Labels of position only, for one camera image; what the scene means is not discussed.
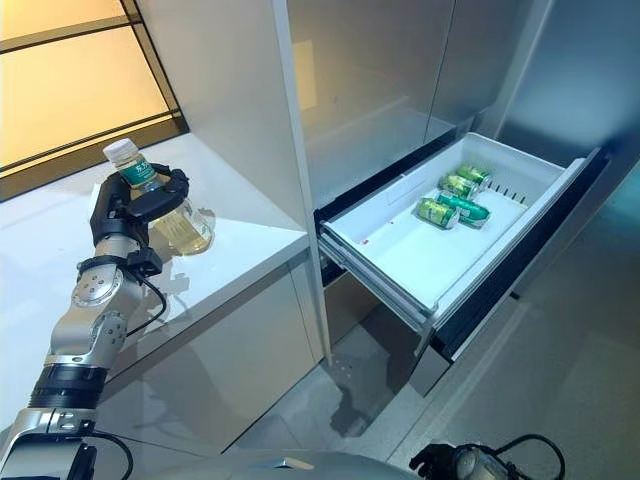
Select green bottle lying in drawer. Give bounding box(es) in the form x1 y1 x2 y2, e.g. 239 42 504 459
435 191 491 230

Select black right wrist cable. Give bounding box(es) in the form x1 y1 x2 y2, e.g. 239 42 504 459
494 433 566 480

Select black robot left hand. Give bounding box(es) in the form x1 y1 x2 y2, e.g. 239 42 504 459
88 162 192 249

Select yellow tea bottle white cap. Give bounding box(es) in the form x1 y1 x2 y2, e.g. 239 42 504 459
102 139 217 257

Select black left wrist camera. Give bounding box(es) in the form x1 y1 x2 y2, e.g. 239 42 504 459
127 248 164 276

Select stainless steel fridge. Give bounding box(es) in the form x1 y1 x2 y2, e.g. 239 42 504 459
284 0 640 480

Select white tall side panel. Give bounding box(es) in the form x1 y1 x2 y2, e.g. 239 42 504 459
134 0 334 366

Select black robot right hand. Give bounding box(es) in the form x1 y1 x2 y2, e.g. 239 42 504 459
409 442 456 480

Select amber backlit wall panel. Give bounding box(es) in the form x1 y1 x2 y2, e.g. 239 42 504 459
0 0 189 201

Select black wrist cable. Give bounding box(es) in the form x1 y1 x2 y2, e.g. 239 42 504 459
124 272 167 337
494 433 566 480

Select white fridge drawer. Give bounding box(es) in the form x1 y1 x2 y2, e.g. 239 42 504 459
314 131 616 396

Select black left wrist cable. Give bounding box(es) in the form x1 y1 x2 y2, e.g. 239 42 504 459
124 272 167 337

